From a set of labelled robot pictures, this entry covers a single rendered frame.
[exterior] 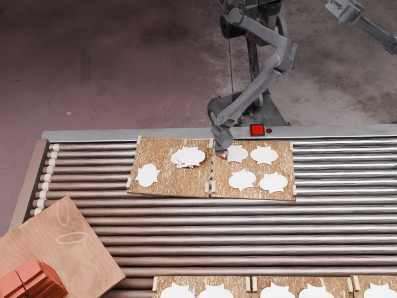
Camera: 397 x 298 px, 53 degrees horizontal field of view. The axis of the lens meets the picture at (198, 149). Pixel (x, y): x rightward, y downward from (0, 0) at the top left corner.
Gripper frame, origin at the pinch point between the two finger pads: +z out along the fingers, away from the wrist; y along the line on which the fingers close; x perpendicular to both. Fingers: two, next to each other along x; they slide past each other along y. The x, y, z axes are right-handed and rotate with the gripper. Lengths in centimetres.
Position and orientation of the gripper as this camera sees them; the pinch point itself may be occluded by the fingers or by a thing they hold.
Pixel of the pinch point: (225, 152)
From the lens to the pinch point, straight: 206.8
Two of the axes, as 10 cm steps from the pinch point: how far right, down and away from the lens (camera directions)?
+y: 0.8, -7.9, 6.0
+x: -9.6, 1.0, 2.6
